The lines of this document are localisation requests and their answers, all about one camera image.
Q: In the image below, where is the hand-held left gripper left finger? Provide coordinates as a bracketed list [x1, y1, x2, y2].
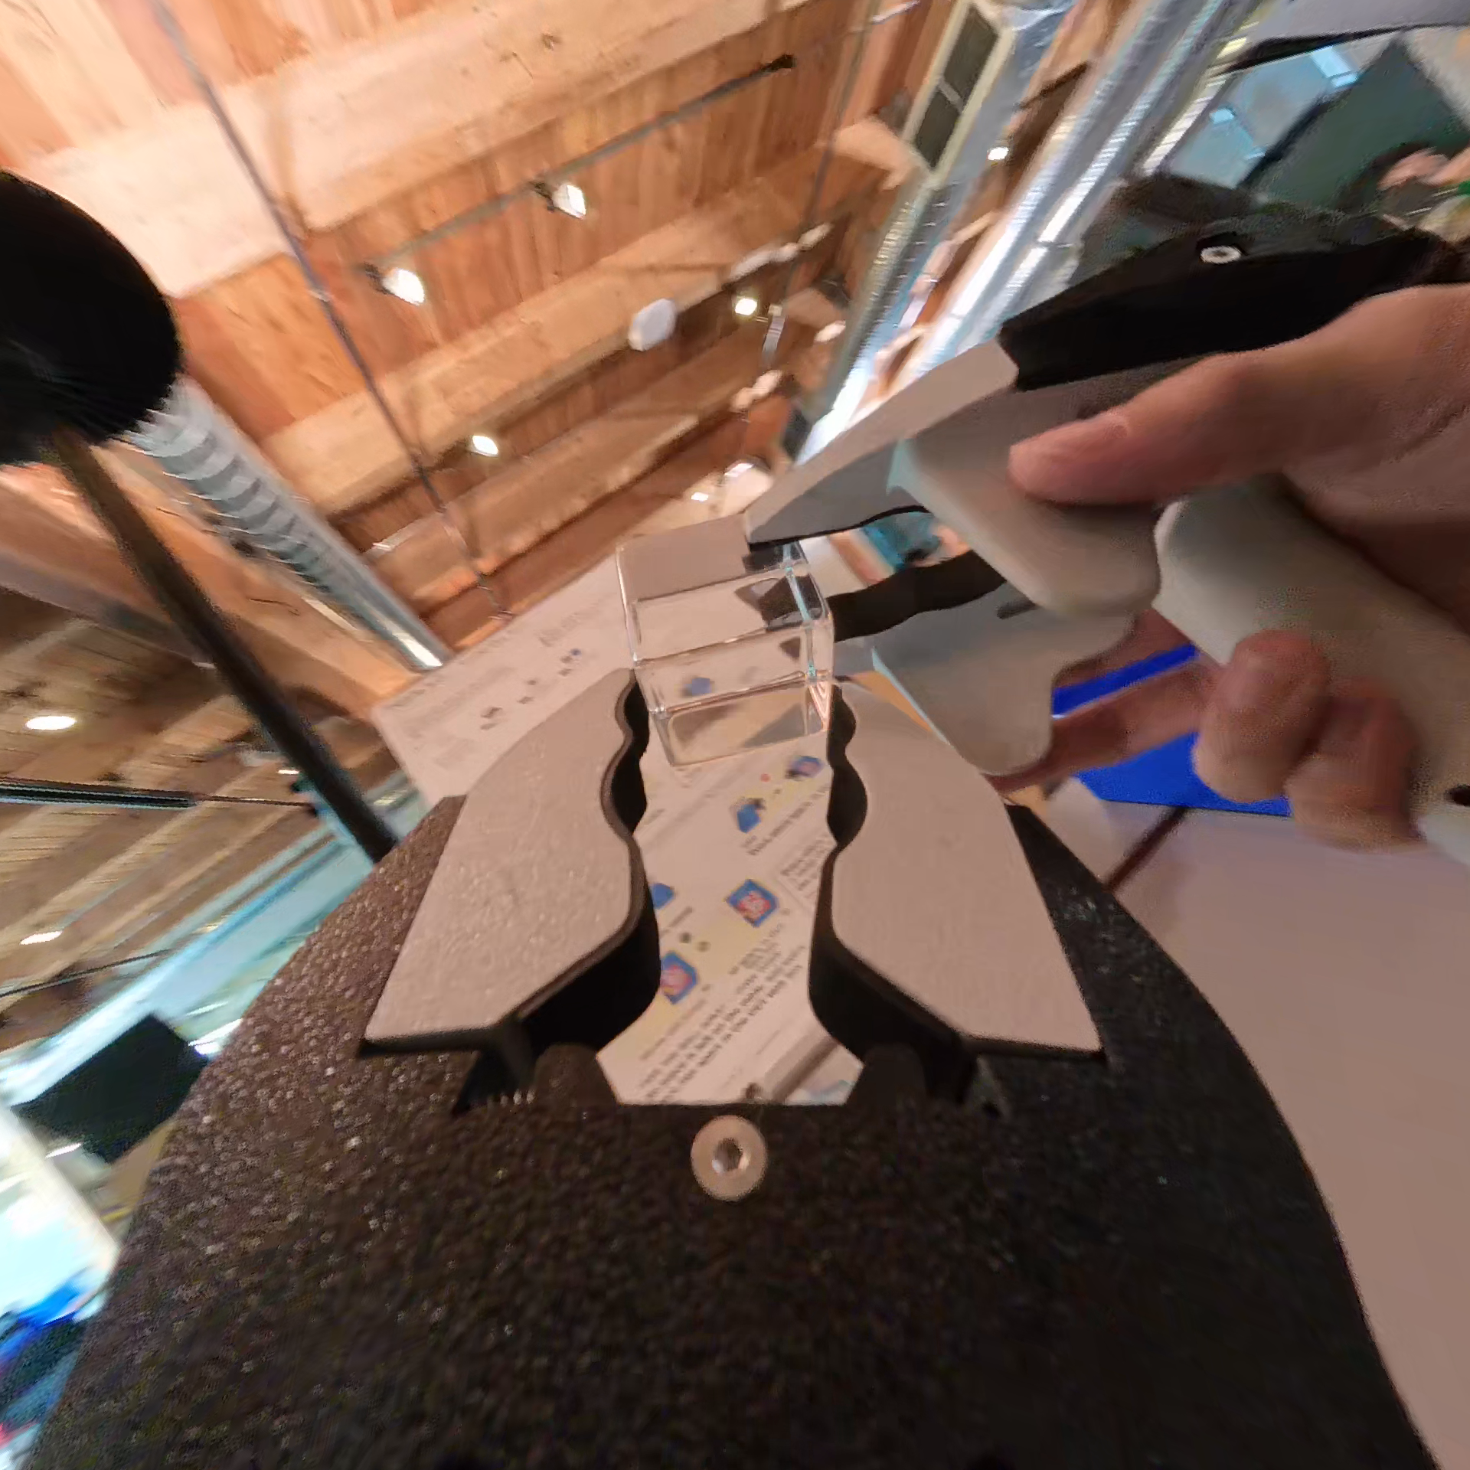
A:
[364, 669, 665, 1048]

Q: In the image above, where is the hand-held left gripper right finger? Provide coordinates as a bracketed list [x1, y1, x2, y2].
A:
[805, 688, 1107, 1062]

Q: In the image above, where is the white printed instruction sheet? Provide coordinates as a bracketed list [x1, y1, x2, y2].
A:
[369, 549, 884, 1106]

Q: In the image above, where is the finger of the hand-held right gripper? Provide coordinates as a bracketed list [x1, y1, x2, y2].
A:
[822, 552, 1139, 779]
[745, 336, 1026, 552]

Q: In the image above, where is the person's right hand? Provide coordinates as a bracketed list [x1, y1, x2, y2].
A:
[990, 284, 1470, 851]

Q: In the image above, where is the black stand pole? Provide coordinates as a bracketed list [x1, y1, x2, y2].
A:
[45, 429, 399, 863]

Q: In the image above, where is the black round fuzzy cap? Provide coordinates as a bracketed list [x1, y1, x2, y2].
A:
[0, 168, 190, 471]

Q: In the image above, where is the silver spiral duct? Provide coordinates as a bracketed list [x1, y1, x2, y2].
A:
[135, 383, 454, 669]
[916, 0, 1250, 377]

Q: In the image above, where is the clear acrylic cube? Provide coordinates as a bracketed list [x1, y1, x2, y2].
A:
[612, 540, 836, 768]

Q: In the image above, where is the blue plastic box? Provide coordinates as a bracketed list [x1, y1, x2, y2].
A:
[1048, 648, 1292, 821]

